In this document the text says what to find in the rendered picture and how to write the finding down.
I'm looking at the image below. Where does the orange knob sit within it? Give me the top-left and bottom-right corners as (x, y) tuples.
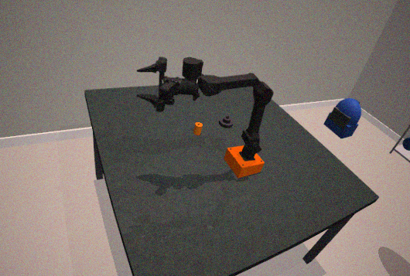
(193, 122), (203, 135)

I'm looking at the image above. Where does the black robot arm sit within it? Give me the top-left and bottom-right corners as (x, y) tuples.
(159, 57), (274, 162)

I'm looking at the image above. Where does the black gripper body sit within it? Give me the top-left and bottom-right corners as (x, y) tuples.
(155, 56), (182, 112)

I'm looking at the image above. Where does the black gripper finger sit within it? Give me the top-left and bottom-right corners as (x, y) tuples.
(137, 94), (157, 108)
(137, 60), (158, 73)

